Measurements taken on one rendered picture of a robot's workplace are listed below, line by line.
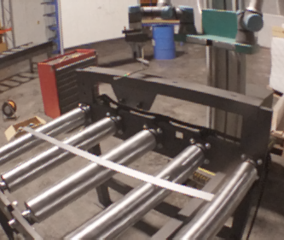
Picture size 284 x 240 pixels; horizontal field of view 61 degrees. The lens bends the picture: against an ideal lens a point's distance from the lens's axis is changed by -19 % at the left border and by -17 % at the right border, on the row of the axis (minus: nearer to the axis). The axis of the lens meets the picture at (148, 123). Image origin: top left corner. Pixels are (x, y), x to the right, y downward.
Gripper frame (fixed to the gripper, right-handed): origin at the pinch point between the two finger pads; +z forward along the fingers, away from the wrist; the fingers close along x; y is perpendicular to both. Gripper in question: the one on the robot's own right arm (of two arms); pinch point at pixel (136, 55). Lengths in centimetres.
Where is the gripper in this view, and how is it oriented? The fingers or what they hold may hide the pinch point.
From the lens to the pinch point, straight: 162.0
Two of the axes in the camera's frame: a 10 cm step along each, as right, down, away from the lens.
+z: 0.6, 9.0, 4.4
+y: 6.3, -3.7, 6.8
